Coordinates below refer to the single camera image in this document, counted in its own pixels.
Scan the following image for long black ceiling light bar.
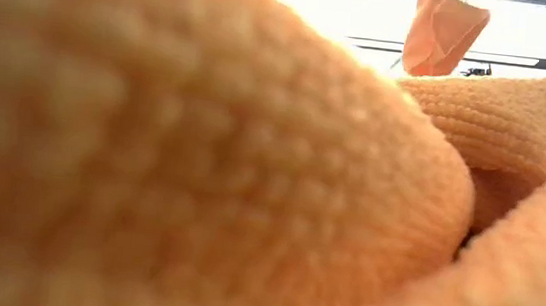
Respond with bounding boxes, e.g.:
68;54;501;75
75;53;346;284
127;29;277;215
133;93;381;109
346;35;546;71

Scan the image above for orange microfiber towel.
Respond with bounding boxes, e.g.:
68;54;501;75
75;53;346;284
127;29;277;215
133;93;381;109
0;0;546;306
399;0;494;84

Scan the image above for small black ceiling fixture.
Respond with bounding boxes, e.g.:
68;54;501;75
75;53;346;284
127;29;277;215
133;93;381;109
459;62;493;80

